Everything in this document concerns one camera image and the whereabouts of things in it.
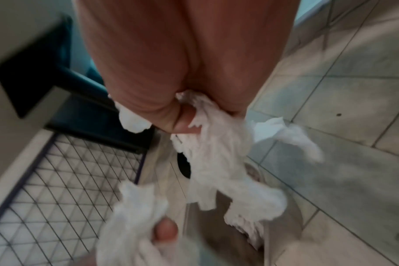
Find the person's right hand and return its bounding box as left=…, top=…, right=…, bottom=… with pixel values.
left=72, top=0, right=299, bottom=136

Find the person's left hand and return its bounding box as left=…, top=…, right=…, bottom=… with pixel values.
left=152, top=217, right=181, bottom=245

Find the white tissue piece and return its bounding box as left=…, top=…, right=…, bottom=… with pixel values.
left=109, top=89, right=325, bottom=248
left=94, top=180, right=200, bottom=266

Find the small grey waste bin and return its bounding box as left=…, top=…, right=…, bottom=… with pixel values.
left=181, top=160, right=307, bottom=266

